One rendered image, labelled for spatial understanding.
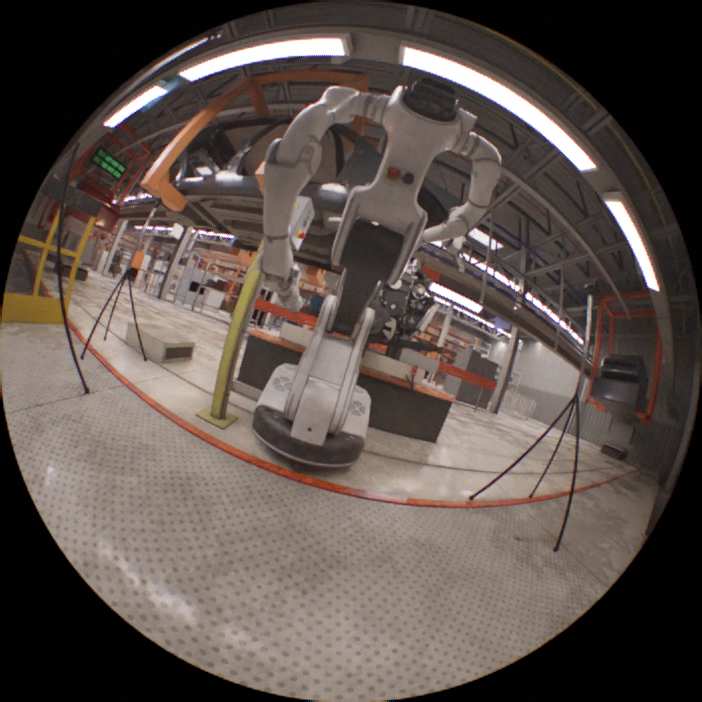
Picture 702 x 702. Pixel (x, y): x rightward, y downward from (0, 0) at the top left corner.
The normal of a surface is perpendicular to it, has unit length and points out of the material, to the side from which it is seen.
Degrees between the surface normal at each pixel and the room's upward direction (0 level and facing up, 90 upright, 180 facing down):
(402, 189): 114
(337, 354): 60
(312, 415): 90
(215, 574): 0
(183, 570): 0
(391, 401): 90
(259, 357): 90
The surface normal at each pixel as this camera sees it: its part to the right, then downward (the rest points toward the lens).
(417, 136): -0.27, 0.90
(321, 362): 0.22, -0.42
